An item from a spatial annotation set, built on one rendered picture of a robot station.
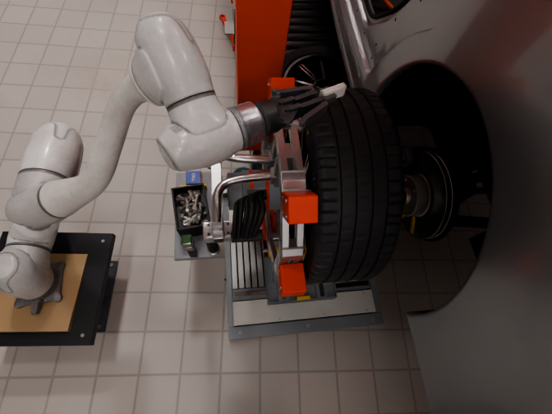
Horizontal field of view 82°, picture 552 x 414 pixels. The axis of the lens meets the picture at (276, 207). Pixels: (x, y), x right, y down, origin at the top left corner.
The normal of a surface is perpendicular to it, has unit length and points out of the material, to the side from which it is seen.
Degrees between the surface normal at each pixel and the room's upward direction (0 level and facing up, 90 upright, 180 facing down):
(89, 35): 0
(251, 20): 90
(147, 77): 56
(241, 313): 0
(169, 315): 0
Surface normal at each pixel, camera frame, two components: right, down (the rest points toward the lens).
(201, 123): 0.32, 0.02
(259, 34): 0.10, 0.91
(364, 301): 0.10, -0.40
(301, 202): 0.14, 0.19
